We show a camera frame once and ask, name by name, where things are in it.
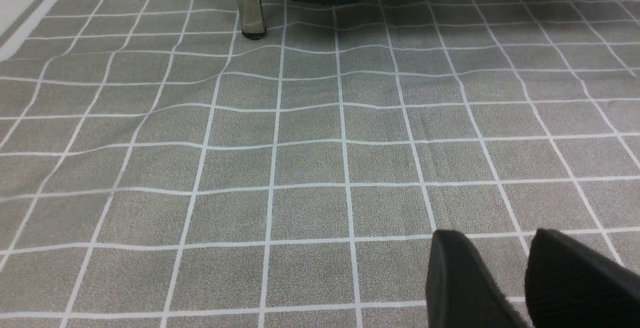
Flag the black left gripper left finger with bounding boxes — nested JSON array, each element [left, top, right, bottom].
[[425, 230, 528, 327]]

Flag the grey checkered floor cloth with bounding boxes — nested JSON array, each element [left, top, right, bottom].
[[0, 0, 640, 327]]

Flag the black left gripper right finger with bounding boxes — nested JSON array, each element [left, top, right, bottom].
[[525, 228, 640, 327]]

